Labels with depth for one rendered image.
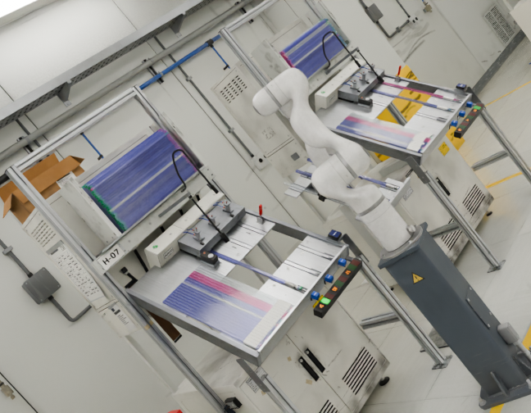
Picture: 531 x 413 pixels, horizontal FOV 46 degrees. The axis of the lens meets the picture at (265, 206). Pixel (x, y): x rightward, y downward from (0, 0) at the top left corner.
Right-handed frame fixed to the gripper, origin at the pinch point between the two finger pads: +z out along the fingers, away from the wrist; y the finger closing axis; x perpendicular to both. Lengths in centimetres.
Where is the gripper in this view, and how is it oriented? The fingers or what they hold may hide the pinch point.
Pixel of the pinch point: (323, 196)
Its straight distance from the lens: 291.5
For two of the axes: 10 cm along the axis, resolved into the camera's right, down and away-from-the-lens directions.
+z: -0.9, 7.1, 7.0
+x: 8.3, 4.4, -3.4
